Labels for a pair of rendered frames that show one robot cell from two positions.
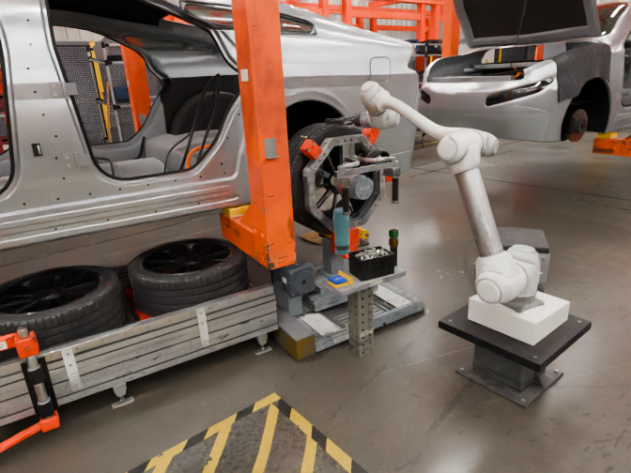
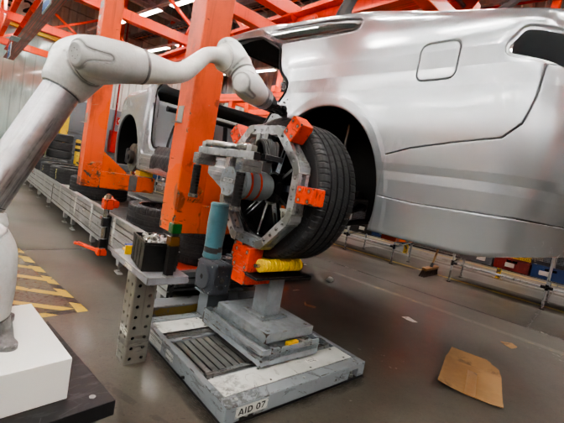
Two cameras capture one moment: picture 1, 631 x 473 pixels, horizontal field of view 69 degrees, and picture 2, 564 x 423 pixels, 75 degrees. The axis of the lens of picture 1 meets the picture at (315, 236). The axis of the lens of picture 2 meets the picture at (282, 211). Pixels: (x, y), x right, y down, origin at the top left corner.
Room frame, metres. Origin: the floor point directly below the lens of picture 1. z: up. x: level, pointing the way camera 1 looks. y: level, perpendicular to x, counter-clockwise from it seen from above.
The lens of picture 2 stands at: (2.41, -1.85, 0.89)
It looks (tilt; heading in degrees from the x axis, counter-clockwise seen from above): 5 degrees down; 78
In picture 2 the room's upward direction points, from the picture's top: 10 degrees clockwise
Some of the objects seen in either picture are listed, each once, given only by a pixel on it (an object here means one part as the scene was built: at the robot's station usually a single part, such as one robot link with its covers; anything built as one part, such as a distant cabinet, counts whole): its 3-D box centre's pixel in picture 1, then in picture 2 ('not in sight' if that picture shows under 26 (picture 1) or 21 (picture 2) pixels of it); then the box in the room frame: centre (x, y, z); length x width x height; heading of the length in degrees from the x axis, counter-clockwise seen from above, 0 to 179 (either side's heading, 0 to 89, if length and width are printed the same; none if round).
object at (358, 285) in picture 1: (364, 278); (147, 264); (2.20, -0.25, 0.44); 0.43 x 0.17 x 0.03; 121
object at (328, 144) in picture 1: (346, 183); (259, 185); (2.62, -0.20, 0.85); 0.54 x 0.07 x 0.54; 121
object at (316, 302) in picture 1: (330, 285); (258, 329); (2.76, -0.09, 0.13); 0.50 x 0.36 x 0.10; 121
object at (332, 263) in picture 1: (332, 258); (268, 295); (2.77, -0.11, 0.32); 0.40 x 0.30 x 0.28; 121
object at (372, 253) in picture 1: (371, 262); (154, 249); (2.22, -0.29, 0.51); 0.20 x 0.14 x 0.13; 113
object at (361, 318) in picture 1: (361, 317); (137, 312); (2.18, -0.22, 0.21); 0.10 x 0.10 x 0.42; 31
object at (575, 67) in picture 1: (577, 71); not in sight; (4.57, -2.55, 1.36); 0.71 x 0.30 x 0.51; 121
